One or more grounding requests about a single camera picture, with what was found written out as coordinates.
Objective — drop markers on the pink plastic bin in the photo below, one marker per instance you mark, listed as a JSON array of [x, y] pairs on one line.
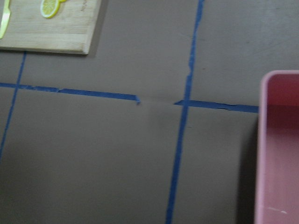
[[277, 171]]

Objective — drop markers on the yellow plastic knife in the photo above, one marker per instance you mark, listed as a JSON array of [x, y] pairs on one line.
[[6, 12]]

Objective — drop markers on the wooden cutting board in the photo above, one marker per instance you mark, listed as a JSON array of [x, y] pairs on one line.
[[69, 31]]

